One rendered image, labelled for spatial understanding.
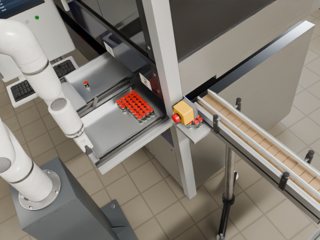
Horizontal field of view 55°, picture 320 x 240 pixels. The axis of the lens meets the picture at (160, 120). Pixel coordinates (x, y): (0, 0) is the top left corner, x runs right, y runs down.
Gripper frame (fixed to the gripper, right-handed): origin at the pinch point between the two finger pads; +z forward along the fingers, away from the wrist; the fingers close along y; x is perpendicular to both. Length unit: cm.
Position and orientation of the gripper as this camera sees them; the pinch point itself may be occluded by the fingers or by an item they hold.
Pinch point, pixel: (87, 150)
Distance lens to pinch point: 139.5
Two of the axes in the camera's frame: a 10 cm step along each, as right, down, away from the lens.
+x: -7.9, 5.5, -2.7
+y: -5.9, -5.7, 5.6
